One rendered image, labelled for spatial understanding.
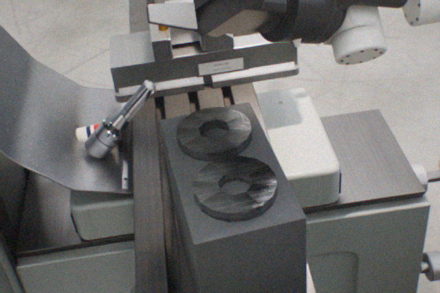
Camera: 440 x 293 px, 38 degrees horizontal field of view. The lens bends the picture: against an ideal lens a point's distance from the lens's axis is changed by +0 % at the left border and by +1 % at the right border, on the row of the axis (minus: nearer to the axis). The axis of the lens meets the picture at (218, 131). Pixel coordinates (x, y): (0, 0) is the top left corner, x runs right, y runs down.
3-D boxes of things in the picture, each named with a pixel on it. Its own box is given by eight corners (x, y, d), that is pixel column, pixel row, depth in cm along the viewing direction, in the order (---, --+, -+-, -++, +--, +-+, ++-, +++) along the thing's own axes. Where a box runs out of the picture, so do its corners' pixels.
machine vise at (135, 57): (282, 36, 131) (281, -13, 124) (300, 74, 119) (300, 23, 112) (114, 62, 129) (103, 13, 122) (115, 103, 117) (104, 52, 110)
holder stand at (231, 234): (257, 203, 93) (249, 91, 81) (309, 327, 76) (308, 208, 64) (177, 222, 91) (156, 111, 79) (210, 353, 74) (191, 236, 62)
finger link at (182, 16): (151, 26, 71) (199, 28, 74) (148, -2, 71) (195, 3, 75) (145, 31, 72) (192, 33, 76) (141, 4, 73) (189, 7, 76)
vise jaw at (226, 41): (224, 17, 125) (223, -2, 122) (234, 49, 115) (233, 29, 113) (194, 22, 124) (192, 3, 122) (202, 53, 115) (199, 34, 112)
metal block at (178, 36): (195, 25, 121) (192, -4, 118) (199, 40, 117) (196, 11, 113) (168, 29, 121) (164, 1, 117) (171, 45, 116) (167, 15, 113)
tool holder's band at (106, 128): (122, 125, 115) (126, 122, 115) (124, 144, 112) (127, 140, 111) (100, 116, 113) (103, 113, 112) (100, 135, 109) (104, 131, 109)
